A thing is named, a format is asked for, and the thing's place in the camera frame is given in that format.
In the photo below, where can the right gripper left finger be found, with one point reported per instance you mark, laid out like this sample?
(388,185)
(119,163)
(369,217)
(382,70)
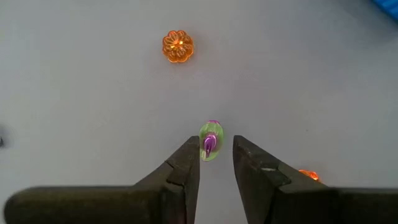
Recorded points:
(168,199)

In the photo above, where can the translucent orange pumpkin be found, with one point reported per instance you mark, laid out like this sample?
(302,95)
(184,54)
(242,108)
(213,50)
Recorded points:
(309,175)
(178,46)

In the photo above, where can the blue plastic basket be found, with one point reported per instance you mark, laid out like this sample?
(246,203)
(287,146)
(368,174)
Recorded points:
(388,7)

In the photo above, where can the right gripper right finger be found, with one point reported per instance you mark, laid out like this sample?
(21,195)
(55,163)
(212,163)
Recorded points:
(273,196)

